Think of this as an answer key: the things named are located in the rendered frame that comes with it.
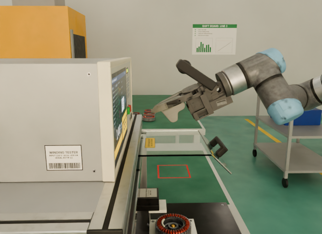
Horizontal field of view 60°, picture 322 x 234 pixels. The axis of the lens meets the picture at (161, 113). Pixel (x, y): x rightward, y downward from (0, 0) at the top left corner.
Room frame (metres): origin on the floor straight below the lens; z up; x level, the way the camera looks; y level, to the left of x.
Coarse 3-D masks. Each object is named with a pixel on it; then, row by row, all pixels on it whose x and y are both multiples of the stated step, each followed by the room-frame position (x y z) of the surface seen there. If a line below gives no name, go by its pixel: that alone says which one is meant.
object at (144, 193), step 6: (144, 192) 0.77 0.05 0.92; (150, 192) 0.77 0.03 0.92; (156, 192) 0.77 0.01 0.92; (144, 198) 0.74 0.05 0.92; (150, 198) 0.74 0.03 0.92; (156, 198) 0.74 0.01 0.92; (138, 204) 0.74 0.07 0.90; (144, 204) 0.74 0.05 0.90; (150, 204) 0.74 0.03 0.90; (156, 204) 0.74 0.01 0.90; (162, 204) 0.77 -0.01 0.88; (138, 210) 0.74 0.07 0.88; (144, 210) 0.74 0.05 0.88; (150, 210) 0.74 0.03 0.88; (156, 210) 0.74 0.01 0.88; (162, 210) 0.74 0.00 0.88
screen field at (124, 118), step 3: (123, 117) 0.62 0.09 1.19; (126, 117) 0.70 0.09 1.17; (123, 120) 0.62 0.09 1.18; (126, 120) 0.70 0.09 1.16; (123, 123) 0.62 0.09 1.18; (126, 123) 0.70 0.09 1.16; (123, 126) 0.62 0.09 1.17; (126, 126) 0.69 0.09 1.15; (123, 129) 0.61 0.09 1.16; (123, 132) 0.61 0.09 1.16; (123, 135) 0.61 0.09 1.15; (123, 138) 0.61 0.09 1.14
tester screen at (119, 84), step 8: (112, 80) 0.47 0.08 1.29; (120, 80) 0.59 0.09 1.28; (112, 88) 0.47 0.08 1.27; (120, 88) 0.58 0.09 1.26; (120, 96) 0.58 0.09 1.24; (120, 104) 0.58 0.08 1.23; (120, 112) 0.57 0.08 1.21; (120, 120) 0.57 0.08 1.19; (120, 128) 0.56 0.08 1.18; (120, 136) 0.56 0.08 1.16
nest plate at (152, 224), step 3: (189, 219) 0.85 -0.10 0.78; (192, 219) 0.85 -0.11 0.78; (150, 222) 0.83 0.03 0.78; (153, 222) 0.83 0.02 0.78; (192, 222) 0.83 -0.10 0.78; (150, 225) 0.81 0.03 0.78; (153, 225) 0.81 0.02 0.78; (192, 225) 0.81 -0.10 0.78; (150, 228) 0.80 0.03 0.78; (153, 228) 0.80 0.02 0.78; (192, 228) 0.80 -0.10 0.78; (195, 228) 0.80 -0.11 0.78; (150, 231) 0.78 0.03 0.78; (153, 231) 0.78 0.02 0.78; (192, 231) 0.78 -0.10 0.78; (195, 231) 0.78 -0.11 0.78
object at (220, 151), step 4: (216, 136) 0.89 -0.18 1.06; (212, 140) 0.88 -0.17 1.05; (216, 140) 0.86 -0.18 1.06; (220, 140) 0.84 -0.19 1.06; (212, 144) 0.87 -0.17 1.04; (216, 144) 0.87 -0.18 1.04; (220, 144) 0.81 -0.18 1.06; (220, 148) 0.79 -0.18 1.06; (224, 148) 0.78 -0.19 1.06; (216, 152) 0.79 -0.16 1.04; (220, 152) 0.78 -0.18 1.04; (224, 152) 0.78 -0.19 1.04; (220, 156) 0.78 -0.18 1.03
